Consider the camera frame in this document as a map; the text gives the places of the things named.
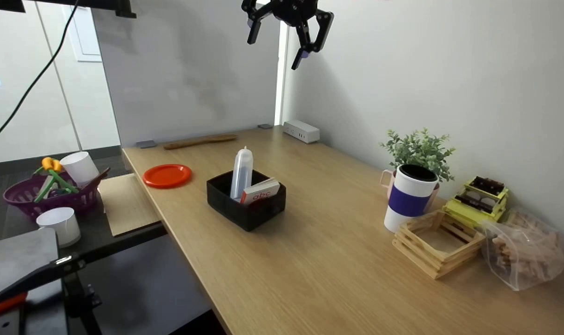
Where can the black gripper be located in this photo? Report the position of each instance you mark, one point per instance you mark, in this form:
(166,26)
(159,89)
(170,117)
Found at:
(295,9)

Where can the translucent squeeze sauce bottle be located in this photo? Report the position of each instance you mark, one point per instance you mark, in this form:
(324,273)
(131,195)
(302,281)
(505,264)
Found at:
(242,169)

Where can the white electronic device box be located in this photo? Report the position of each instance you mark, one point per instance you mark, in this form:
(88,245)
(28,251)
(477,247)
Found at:
(302,130)

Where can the black square box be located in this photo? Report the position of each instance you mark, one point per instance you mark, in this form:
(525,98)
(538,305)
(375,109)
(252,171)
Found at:
(246,214)

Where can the yellow box stack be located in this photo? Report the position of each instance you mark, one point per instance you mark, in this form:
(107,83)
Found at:
(479,201)

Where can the long wooden stick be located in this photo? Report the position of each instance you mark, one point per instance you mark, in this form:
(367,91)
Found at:
(200,141)

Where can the green plant in pink pot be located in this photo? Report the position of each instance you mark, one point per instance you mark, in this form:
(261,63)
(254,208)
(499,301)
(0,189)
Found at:
(421,149)

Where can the black overhead fixture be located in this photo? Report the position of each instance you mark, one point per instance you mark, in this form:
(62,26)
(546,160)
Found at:
(107,5)

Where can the orange round plate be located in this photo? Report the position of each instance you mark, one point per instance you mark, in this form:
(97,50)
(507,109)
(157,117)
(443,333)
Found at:
(166,175)

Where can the white cup with blue band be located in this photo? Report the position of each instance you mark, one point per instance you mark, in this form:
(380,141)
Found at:
(410,197)

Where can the brown cardboard sheet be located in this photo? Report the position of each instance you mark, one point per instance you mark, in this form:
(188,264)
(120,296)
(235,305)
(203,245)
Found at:
(129,204)

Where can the white paper cup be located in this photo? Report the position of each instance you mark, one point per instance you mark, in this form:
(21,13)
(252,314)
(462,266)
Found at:
(81,167)

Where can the wooden slat crate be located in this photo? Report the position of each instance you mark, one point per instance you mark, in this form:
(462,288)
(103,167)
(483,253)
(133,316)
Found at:
(417,251)

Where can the yellow orange toy fruit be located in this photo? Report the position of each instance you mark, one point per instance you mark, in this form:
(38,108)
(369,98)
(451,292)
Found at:
(51,163)

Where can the green toy vegetable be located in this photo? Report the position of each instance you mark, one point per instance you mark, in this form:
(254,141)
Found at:
(53,184)

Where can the black side table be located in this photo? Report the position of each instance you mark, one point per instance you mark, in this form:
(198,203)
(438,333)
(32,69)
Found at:
(144,284)

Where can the purple plastic basket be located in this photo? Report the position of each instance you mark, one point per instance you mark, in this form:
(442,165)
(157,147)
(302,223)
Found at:
(51,203)

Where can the white cylindrical container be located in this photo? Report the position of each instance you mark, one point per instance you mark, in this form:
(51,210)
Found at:
(58,223)

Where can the plastic bag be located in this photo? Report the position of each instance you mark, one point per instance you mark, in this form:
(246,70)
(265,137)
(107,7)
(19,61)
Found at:
(529,253)

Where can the grey flat mat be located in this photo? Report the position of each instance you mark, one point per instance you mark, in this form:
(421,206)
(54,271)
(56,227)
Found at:
(13,260)

